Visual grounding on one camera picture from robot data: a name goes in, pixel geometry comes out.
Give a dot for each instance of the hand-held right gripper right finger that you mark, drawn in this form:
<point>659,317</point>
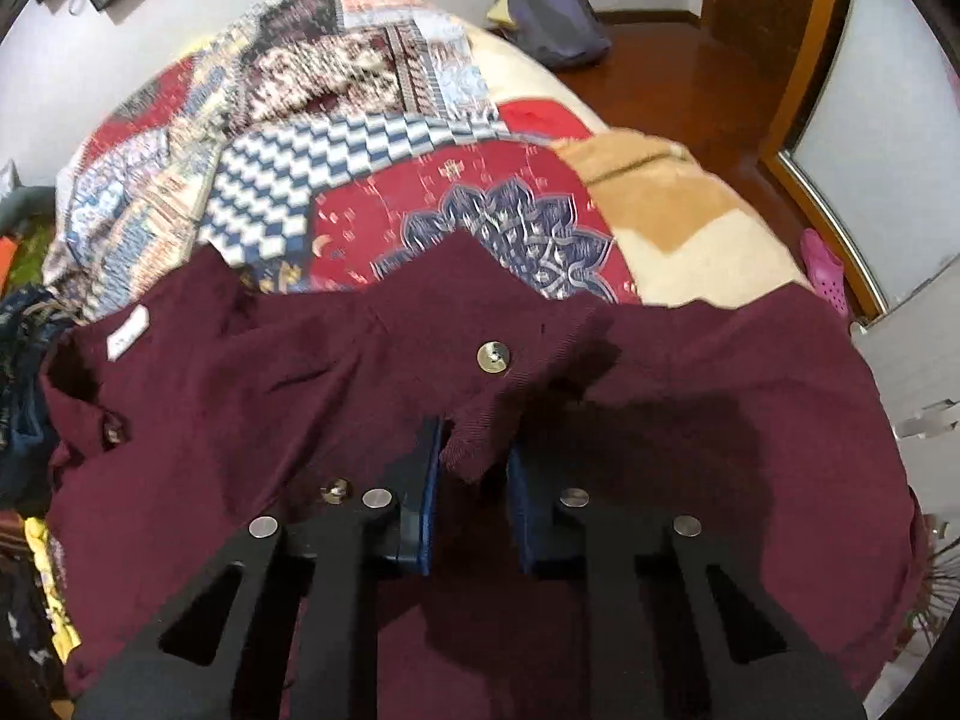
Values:
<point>519,514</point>

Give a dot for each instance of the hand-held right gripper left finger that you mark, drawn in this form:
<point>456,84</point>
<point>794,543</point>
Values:
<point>426,499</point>

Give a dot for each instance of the maroon button-up garment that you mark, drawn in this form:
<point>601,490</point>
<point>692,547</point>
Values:
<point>675,390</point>

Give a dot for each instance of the patchwork printed blanket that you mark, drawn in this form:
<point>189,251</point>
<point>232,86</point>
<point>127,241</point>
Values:
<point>450,187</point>

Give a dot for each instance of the cream beige blanket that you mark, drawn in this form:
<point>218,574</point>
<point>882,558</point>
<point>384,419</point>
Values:
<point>697,255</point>

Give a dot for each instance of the yellow printed cloth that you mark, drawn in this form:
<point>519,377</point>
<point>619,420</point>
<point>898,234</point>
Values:
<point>52,585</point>

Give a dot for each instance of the pink clog shoe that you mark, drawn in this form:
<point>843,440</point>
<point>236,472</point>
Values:
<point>823,274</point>

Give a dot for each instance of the white cabinet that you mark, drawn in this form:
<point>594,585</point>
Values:
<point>911,367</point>

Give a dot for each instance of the fan grille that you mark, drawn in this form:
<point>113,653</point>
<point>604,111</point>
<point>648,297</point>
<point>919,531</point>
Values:
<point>934,585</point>

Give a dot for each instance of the dark patterned cloth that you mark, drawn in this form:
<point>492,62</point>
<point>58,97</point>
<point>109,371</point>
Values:
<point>26,360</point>

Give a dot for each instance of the green patterned cloth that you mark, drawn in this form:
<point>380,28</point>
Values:
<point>31,259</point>

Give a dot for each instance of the orange box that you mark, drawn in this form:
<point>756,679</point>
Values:
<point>6,259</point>

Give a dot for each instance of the small yellow cloth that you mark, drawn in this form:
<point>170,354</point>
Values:
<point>499,13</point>

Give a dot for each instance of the grey neck pillow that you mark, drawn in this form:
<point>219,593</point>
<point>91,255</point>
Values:
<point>26,206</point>

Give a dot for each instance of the blue-grey bag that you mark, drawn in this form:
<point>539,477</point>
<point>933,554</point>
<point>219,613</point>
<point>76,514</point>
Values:
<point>555,7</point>

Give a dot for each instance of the wooden door with frosted glass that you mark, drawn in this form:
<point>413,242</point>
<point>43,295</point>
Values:
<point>780,52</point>

